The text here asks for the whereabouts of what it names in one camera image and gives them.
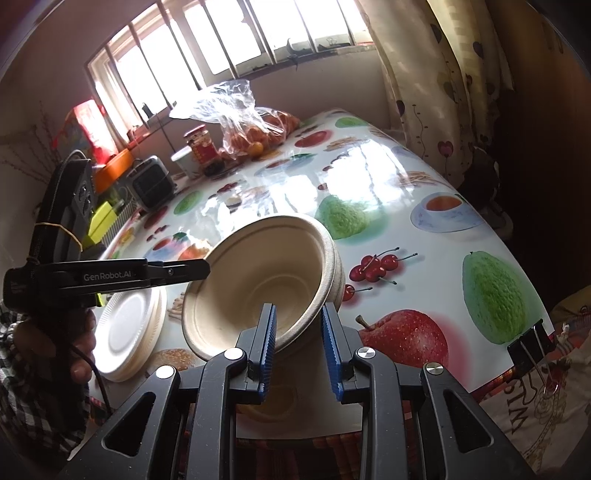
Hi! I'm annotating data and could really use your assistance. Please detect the white round tub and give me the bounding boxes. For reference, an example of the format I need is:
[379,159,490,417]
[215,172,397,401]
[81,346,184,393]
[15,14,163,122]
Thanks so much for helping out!
[171,145,201,179]

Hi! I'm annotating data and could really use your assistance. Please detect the small grey space heater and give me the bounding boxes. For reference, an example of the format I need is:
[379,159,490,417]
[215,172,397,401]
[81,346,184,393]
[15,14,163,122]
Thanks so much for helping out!
[126,155,175,212]

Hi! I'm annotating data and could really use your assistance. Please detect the left plaid sleeve forearm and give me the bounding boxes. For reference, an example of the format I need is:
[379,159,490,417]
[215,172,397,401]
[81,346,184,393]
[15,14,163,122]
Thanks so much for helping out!
[1,307,96,467]

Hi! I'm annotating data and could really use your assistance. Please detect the orange box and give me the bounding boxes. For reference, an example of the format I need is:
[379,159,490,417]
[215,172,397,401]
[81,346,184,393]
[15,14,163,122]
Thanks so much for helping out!
[93,149,133,195]

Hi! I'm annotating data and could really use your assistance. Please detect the red colourful gift bag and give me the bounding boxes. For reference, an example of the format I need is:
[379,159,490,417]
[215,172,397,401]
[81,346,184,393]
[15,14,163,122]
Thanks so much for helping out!
[52,99,118,164]

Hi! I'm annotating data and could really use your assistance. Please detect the fruit print tablecloth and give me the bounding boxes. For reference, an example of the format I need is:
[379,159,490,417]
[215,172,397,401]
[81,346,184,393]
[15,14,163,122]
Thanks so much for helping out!
[87,109,555,441]

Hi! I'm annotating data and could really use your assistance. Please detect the black binder clip right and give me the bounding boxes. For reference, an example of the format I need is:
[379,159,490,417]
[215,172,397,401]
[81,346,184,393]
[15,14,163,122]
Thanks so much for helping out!
[507,319,560,397]

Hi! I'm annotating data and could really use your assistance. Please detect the barred window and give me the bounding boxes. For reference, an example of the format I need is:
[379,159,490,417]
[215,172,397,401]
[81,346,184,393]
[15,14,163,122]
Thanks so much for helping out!
[86,0,373,144]

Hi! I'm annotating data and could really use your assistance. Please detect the beige paper bowl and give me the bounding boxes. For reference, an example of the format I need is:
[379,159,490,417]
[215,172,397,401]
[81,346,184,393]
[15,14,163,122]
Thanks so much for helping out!
[181,215,332,360]
[327,239,346,310]

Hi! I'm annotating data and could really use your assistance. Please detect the plastic bag of oranges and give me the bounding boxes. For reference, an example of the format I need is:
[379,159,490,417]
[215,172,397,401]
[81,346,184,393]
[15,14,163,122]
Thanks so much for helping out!
[169,79,301,159]

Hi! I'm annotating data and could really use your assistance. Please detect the red labelled glass jar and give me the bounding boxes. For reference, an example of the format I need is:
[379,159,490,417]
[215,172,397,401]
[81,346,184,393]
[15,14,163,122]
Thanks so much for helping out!
[183,124,225,177]

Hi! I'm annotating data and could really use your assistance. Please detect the patterned cream curtain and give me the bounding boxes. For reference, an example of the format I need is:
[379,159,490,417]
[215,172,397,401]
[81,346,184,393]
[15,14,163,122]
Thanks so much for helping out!
[356,0,513,187]

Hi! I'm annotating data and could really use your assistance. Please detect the striped black white box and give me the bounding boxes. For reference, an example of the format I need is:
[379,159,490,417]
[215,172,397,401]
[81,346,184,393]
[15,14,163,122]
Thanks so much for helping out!
[101,202,137,247]

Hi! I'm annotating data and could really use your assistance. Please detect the left hand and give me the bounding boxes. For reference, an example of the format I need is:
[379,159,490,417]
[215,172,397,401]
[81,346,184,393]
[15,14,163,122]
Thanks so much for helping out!
[13,310,96,384]

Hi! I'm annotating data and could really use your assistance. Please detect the dried twig branches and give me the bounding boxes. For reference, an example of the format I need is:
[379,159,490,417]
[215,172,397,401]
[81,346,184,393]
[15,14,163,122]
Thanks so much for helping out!
[1,103,61,185]

